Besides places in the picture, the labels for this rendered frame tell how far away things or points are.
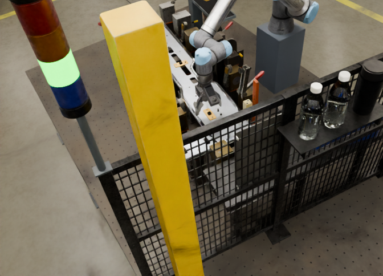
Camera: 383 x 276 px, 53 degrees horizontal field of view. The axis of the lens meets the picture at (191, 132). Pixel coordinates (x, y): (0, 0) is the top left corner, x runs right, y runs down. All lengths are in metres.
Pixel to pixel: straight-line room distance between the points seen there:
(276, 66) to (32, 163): 2.13
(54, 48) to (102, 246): 2.12
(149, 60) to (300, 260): 1.32
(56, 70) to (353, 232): 1.54
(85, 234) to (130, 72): 2.20
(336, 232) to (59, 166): 2.22
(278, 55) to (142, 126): 1.58
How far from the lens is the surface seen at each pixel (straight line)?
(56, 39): 0.79
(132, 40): 0.72
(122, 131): 2.39
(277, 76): 2.43
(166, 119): 0.87
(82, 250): 2.81
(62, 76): 0.83
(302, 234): 1.92
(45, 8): 0.76
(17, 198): 3.28
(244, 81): 1.92
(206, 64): 1.73
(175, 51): 2.41
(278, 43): 2.29
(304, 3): 2.14
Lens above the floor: 2.36
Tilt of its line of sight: 46 degrees down
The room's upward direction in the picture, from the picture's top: 8 degrees counter-clockwise
